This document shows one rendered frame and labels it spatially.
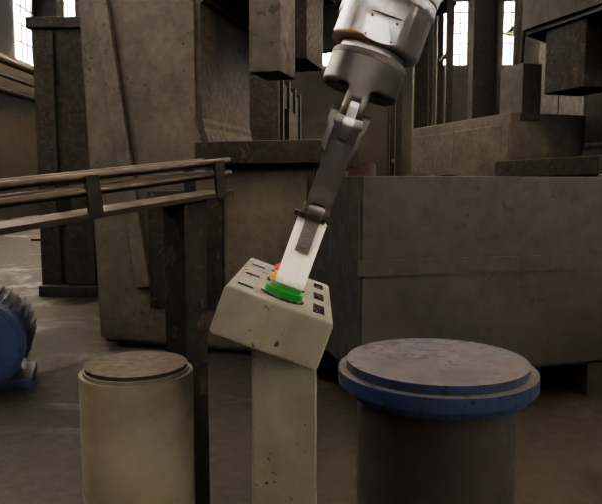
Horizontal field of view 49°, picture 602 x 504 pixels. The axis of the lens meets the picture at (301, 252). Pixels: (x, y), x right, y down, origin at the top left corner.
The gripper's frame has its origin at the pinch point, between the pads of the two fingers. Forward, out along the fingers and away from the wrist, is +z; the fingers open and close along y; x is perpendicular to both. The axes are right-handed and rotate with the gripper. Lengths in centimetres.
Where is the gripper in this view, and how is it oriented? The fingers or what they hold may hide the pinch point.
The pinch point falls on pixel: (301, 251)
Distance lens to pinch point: 65.3
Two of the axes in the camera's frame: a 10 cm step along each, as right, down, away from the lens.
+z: -3.4, 9.4, 1.0
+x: 9.4, 3.4, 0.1
